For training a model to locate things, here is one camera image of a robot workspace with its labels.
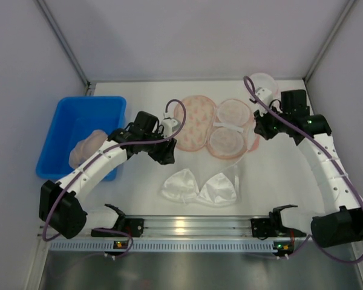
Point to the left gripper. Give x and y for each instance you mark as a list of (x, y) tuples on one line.
[(166, 150)]

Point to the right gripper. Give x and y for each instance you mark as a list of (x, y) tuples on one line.
[(262, 126)]

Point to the floral orange laundry bag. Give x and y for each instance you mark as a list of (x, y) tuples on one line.
[(226, 129)]

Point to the white satin bra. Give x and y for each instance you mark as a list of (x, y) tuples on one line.
[(220, 190)]

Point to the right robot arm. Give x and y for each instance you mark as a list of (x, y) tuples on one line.
[(341, 220)]

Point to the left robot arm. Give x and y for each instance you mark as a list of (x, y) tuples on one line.
[(61, 202)]

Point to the pink trimmed mesh laundry bag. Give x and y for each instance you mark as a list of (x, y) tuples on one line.
[(263, 80)]

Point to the pink bra in bin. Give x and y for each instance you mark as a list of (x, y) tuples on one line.
[(84, 149)]

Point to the blue plastic bin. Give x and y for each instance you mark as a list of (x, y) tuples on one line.
[(75, 118)]

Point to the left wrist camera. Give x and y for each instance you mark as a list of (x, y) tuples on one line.
[(169, 126)]

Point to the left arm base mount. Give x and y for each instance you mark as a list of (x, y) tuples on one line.
[(131, 226)]

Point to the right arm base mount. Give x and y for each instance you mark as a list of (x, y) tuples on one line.
[(263, 228)]

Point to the aluminium mounting rail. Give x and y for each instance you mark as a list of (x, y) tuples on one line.
[(183, 234)]

